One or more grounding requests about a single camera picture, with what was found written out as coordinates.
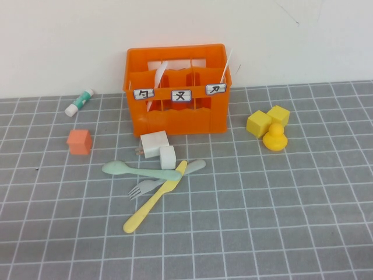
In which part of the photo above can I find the white plastic knife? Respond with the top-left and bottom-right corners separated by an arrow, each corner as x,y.
219,48 -> 234,85

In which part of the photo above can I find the yellow plastic knife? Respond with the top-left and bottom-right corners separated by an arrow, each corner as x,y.
122,160 -> 188,234

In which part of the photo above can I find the orange plastic cutlery holder crate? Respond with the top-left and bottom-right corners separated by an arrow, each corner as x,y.
122,43 -> 233,138

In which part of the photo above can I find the white foam cube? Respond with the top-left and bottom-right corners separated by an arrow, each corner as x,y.
159,145 -> 177,170

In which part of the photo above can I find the white charger plug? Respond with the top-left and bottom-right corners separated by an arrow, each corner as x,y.
133,130 -> 170,159

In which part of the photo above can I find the paper label with fork character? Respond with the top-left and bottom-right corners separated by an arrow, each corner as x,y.
170,89 -> 192,103

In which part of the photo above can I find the paper label with knife character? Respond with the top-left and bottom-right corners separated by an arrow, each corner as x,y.
205,83 -> 227,96

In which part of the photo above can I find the paper label with spoon character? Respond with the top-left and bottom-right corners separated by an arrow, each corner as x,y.
133,88 -> 155,101

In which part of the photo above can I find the grey plastic fork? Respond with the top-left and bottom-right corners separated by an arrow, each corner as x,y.
127,159 -> 206,201

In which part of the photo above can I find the white plastic spoon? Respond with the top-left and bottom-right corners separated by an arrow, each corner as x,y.
146,60 -> 169,111

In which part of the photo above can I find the yellow foam cube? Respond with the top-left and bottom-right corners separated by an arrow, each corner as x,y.
246,110 -> 272,139
267,104 -> 291,127

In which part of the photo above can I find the mint green plastic spoon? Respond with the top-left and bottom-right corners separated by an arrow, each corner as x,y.
101,160 -> 182,180

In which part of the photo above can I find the yellow rubber duck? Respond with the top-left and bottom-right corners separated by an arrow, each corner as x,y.
262,122 -> 288,152

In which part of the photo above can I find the orange foam block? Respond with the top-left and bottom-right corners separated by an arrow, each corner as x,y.
66,129 -> 93,156

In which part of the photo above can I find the green white glue stick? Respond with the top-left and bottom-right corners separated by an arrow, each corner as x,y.
64,88 -> 94,117

